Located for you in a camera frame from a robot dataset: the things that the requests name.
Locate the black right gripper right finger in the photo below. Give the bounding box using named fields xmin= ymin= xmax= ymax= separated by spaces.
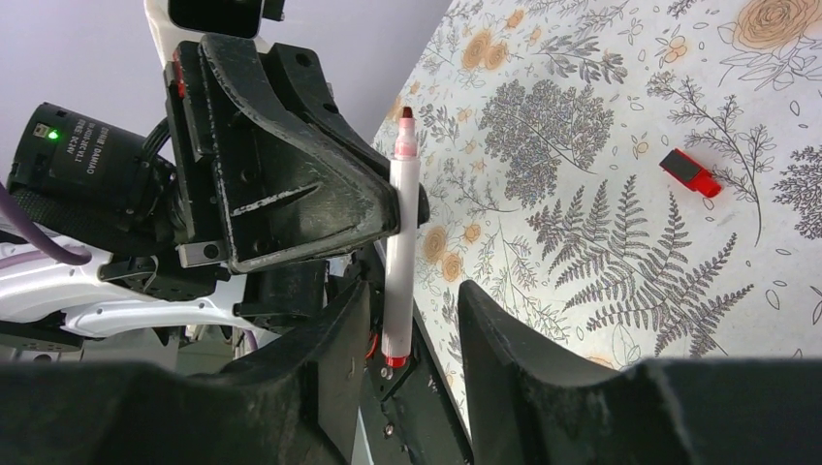
xmin=458 ymin=281 xmax=821 ymax=464

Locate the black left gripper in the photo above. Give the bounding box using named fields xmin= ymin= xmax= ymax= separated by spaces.
xmin=164 ymin=35 xmax=400 ymax=273

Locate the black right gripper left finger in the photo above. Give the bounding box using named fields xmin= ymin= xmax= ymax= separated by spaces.
xmin=1 ymin=282 xmax=370 ymax=464

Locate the white marker red end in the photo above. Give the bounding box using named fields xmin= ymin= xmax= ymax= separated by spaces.
xmin=381 ymin=107 xmax=420 ymax=369

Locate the red marker cap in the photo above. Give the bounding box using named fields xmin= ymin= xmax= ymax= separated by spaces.
xmin=659 ymin=148 xmax=722 ymax=199

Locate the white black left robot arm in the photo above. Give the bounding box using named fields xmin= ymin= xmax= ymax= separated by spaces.
xmin=1 ymin=34 xmax=401 ymax=344

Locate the floral table mat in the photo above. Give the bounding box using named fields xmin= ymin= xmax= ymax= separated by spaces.
xmin=374 ymin=0 xmax=821 ymax=415

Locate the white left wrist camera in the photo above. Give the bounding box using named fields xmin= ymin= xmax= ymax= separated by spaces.
xmin=143 ymin=0 xmax=285 ymax=65

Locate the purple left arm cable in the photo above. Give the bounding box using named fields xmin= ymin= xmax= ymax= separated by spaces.
xmin=0 ymin=182 xmax=94 ymax=267

